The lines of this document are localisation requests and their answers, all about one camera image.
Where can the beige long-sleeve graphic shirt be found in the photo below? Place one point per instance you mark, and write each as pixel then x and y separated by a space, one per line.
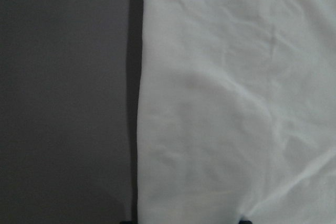
pixel 236 115

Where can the brown table mat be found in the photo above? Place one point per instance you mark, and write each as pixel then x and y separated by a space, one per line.
pixel 70 72

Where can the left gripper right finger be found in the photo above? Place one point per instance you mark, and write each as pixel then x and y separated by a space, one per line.
pixel 245 221

